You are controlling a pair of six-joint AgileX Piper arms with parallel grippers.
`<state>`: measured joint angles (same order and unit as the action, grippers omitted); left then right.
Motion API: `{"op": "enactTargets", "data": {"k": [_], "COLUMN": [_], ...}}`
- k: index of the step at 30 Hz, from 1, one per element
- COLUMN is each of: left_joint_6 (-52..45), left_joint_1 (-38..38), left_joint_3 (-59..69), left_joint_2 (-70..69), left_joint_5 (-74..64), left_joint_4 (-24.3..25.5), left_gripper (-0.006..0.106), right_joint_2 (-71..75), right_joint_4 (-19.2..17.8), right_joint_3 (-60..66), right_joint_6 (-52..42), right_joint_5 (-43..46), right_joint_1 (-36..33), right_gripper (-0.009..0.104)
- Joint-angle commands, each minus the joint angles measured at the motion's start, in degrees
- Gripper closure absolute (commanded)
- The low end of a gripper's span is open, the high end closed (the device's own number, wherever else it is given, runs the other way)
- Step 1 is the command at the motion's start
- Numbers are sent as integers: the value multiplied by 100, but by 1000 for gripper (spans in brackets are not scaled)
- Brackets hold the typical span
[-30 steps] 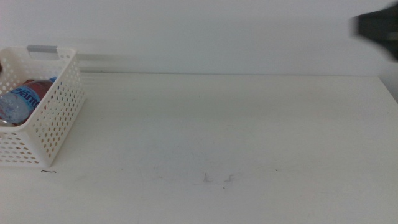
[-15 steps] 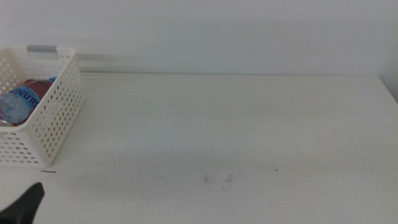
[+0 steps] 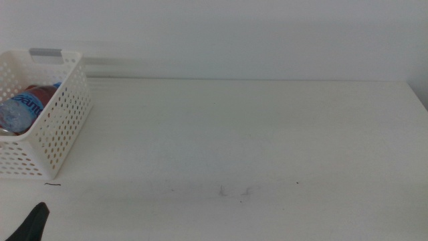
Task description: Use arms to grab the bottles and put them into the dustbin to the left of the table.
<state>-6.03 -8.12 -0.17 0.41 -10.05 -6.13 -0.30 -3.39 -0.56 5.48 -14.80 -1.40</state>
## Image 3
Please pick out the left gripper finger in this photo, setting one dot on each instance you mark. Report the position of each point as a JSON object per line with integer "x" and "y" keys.
{"x": 30, "y": 226}

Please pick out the clear water bottle blue label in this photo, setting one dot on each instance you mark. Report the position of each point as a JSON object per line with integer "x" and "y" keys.
{"x": 20, "y": 110}

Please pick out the red cola can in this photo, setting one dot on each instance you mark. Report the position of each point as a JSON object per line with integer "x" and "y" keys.
{"x": 47, "y": 92}

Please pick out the white perforated plastic basket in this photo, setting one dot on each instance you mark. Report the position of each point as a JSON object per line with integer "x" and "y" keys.
{"x": 16, "y": 139}

